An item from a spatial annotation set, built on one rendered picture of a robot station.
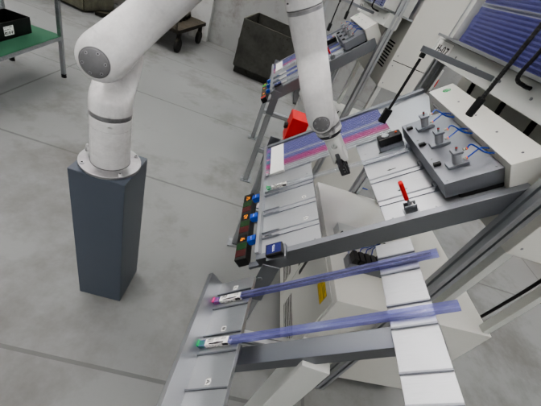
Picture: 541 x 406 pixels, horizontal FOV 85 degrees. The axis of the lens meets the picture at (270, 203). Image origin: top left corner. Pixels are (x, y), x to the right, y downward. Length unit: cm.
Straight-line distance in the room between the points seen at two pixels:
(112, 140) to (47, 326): 87
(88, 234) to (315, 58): 99
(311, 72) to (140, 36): 43
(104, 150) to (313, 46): 68
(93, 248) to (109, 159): 43
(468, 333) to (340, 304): 53
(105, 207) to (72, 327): 60
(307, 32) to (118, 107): 56
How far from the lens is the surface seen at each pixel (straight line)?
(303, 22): 85
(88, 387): 147
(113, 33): 88
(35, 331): 159
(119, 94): 100
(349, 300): 111
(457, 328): 137
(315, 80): 84
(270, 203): 108
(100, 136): 104
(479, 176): 89
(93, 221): 124
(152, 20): 88
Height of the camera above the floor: 139
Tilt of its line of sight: 37 degrees down
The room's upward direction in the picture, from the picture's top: 24 degrees clockwise
